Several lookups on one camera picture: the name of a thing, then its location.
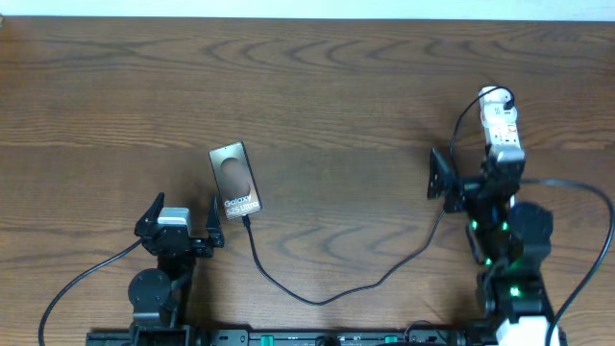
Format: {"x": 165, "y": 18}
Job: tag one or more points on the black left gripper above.
{"x": 212, "y": 238}

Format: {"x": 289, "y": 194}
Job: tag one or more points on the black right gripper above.
{"x": 437, "y": 185}

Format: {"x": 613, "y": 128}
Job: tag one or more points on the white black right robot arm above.
{"x": 510, "y": 240}

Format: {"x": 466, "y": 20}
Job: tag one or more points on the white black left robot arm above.
{"x": 159, "y": 294}

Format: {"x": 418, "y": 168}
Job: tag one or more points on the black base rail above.
{"x": 419, "y": 336}

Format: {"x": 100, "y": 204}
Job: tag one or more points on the white power strip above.
{"x": 498, "y": 116}

